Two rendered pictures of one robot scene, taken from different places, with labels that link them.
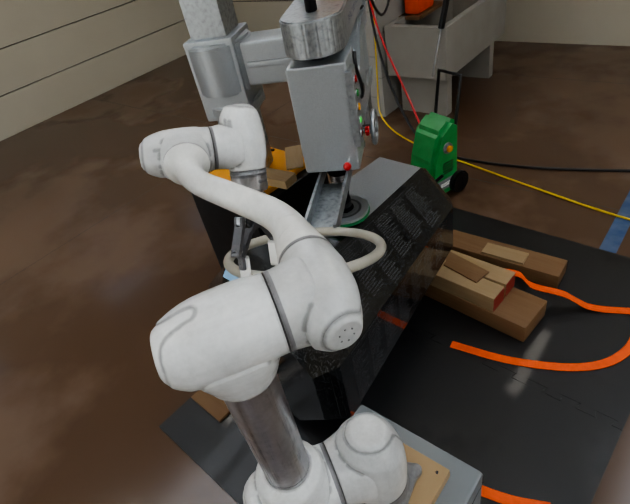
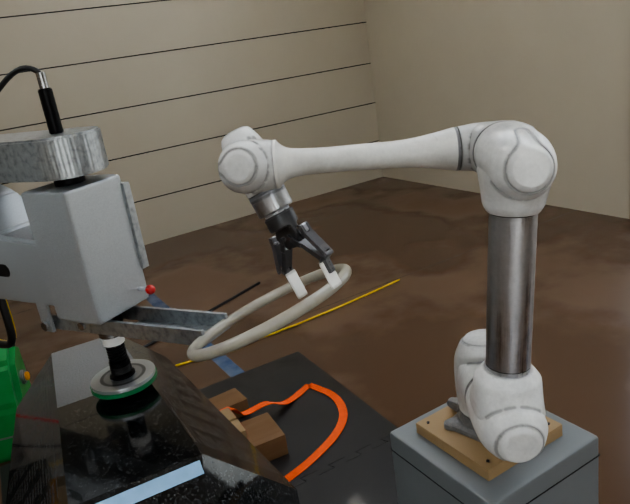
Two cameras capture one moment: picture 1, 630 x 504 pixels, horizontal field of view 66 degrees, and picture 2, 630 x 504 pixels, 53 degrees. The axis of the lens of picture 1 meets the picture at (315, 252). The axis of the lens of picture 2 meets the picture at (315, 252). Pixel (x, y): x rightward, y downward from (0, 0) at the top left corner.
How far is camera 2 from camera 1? 164 cm
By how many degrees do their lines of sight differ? 67
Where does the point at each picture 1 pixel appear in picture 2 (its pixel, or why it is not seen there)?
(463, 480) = not seen: hidden behind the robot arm
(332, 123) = (118, 247)
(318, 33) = (98, 142)
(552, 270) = (236, 399)
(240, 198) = (372, 146)
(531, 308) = (267, 423)
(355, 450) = not seen: hidden behind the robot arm
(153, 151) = (260, 149)
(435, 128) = not seen: outside the picture
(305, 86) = (87, 208)
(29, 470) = not seen: outside the picture
